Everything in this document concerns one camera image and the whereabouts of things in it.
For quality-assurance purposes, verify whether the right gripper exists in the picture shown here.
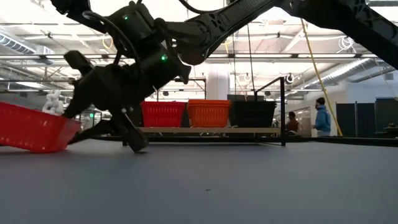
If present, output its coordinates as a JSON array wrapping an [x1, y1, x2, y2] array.
[[63, 49, 192, 154]]

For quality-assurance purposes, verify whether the black metal wood shelf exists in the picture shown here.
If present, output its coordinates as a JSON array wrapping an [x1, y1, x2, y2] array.
[[122, 76, 286, 147]]

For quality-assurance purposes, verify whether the silver ventilation duct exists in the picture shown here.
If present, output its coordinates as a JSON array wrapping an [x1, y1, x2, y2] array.
[[306, 58, 385, 87], [0, 32, 56, 57]]

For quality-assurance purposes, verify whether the yellow hanging cable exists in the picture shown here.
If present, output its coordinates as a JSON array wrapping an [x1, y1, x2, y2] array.
[[300, 18, 344, 137]]

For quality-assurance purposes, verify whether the white coiled object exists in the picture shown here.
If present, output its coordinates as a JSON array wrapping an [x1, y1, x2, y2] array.
[[42, 90, 65, 114]]

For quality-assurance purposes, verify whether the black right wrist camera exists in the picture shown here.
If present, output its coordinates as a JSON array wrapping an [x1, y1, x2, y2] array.
[[63, 50, 95, 73]]

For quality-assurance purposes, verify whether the black hanging cable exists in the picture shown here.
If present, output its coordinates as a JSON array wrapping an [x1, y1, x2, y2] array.
[[246, 23, 257, 94]]

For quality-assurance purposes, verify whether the black metal table frame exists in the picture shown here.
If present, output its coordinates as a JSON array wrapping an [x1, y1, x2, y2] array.
[[70, 136, 398, 147]]

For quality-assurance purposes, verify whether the white column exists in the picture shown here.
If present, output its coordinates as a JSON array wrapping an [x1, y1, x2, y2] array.
[[206, 63, 231, 101]]

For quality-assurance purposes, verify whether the person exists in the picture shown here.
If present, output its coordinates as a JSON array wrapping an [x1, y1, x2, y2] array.
[[285, 111, 302, 137], [312, 96, 332, 138]]

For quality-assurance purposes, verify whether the black background gantry frame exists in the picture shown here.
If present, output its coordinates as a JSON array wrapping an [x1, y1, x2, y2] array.
[[174, 77, 208, 102]]

